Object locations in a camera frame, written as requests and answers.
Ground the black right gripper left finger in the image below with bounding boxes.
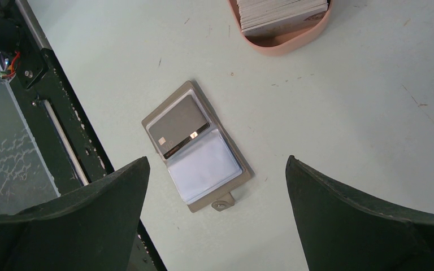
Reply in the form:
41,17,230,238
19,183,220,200
0,157,150,270

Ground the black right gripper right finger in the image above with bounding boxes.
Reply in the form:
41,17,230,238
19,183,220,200
285,156,434,270

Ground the taupe leather card holder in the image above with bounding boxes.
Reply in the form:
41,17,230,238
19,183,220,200
141,81,253,213

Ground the black VIP credit card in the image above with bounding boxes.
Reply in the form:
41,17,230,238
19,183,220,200
148,95,210,160

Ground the peach plastic card tray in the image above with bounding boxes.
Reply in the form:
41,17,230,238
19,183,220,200
228,1,333,56

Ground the stack of credit cards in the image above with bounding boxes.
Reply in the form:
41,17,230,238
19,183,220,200
237,0,329,38

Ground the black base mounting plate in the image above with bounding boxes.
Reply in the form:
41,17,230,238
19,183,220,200
8,1,165,270

